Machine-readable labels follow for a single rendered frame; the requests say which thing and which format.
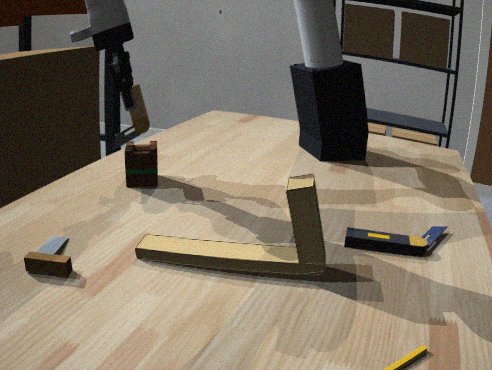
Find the try square with wooden stock and grey blade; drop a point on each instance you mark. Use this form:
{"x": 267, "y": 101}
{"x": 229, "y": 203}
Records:
{"x": 41, "y": 262}

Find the brown wooden block with green stripe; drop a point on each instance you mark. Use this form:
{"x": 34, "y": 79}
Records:
{"x": 141, "y": 167}

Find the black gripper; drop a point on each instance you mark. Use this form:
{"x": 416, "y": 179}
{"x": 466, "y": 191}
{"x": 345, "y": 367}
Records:
{"x": 113, "y": 39}

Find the yellow pencil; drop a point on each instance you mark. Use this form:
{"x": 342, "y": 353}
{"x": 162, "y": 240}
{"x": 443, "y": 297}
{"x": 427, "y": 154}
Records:
{"x": 407, "y": 359}

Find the l-shaped wooden frame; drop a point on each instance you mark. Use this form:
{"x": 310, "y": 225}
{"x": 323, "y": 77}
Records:
{"x": 306, "y": 224}

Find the black sliding bevel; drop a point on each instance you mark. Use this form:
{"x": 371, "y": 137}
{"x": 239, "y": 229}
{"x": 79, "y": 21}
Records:
{"x": 391, "y": 243}

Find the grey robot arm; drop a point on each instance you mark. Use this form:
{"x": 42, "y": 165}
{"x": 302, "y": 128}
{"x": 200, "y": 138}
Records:
{"x": 316, "y": 19}

